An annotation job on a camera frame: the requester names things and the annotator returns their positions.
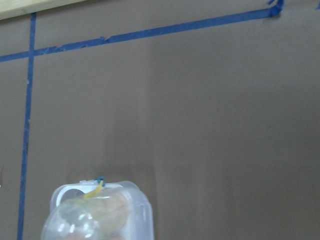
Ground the brown egg in box left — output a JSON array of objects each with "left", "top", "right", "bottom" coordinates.
[{"left": 88, "top": 193, "right": 130, "bottom": 235}]

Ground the clear plastic egg box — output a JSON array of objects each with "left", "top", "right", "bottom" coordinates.
[{"left": 40, "top": 179, "right": 155, "bottom": 240}]

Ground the yellow green rubber band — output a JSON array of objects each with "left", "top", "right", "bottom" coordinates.
[{"left": 83, "top": 176, "right": 105, "bottom": 199}]

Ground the wooden cutting board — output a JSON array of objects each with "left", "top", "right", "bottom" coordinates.
[{"left": 0, "top": 0, "right": 82, "bottom": 20}]

